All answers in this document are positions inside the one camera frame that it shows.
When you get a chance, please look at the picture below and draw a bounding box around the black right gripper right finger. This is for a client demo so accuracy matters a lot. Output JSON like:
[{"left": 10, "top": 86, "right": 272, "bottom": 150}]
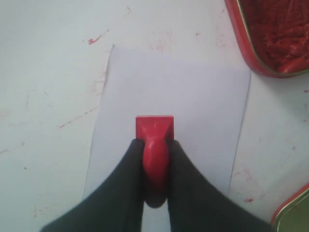
[{"left": 168, "top": 140, "right": 272, "bottom": 232}]

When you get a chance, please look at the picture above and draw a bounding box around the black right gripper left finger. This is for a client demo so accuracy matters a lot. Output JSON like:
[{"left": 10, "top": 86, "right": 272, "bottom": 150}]
[{"left": 41, "top": 139, "right": 144, "bottom": 232}]

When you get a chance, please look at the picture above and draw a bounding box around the red plastic stamp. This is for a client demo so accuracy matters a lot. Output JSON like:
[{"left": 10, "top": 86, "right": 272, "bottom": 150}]
[{"left": 136, "top": 116, "right": 174, "bottom": 208}]

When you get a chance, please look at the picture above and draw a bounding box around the red ink tin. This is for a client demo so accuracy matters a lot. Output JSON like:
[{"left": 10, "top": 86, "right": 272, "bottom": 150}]
[{"left": 225, "top": 0, "right": 309, "bottom": 78}]

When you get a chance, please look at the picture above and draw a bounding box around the gold tin lid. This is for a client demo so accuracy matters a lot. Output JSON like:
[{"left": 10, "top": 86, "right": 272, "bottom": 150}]
[{"left": 271, "top": 184, "right": 309, "bottom": 232}]

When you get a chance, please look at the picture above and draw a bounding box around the white paper sheet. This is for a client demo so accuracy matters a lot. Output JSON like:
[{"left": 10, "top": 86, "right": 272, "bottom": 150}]
[{"left": 82, "top": 43, "right": 252, "bottom": 232}]

